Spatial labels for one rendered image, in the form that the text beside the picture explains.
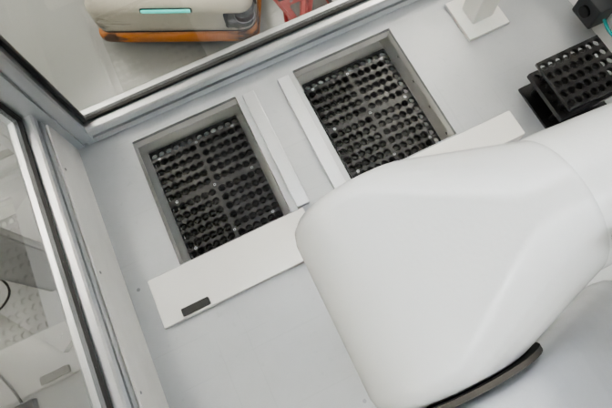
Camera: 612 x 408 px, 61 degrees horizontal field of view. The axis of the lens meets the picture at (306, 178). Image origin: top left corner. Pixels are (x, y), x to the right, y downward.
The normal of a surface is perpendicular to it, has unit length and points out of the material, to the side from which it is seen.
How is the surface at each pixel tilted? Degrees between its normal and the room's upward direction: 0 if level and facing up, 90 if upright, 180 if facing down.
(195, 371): 0
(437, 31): 0
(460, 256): 10
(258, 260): 0
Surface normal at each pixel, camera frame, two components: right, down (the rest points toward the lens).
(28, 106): 0.43, 0.85
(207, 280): -0.05, -0.33
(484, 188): -0.16, -0.55
